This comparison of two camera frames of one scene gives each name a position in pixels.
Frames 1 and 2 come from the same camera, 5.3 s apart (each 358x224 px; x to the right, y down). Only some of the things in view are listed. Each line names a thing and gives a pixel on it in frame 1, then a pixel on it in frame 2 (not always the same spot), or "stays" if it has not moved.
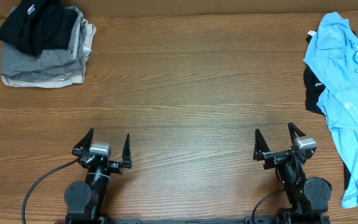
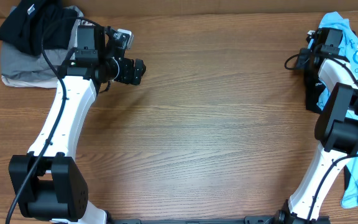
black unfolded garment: x=314 y=86 stays
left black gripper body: x=113 y=166 → x=120 y=70
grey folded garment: x=15 y=63 stays
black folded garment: x=35 y=26 stays
